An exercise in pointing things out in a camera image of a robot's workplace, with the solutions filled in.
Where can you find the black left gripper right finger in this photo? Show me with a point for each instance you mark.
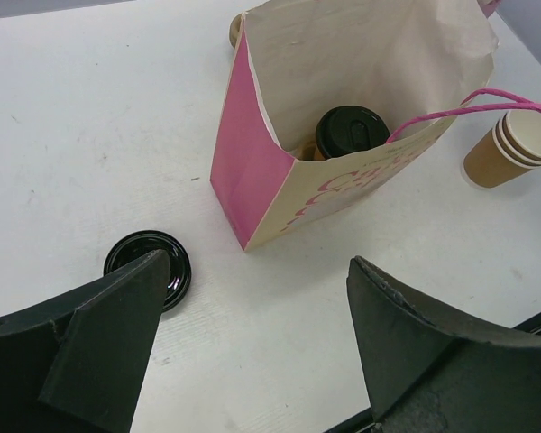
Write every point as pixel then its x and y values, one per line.
pixel 430 367

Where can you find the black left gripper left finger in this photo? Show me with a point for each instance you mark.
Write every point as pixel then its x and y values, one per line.
pixel 76 362

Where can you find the black plastic cup lid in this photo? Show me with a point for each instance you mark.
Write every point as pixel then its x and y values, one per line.
pixel 348 129

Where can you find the pink paper gift bag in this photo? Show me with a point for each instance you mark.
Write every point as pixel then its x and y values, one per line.
pixel 327 100

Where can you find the single brown pulp cup carrier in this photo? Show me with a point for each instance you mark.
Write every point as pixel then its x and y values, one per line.
pixel 311 151

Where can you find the stack of brown paper cups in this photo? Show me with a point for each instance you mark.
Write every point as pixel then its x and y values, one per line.
pixel 511 148

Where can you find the brown pulp cup carrier stack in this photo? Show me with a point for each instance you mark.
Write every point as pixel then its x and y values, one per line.
pixel 234 29

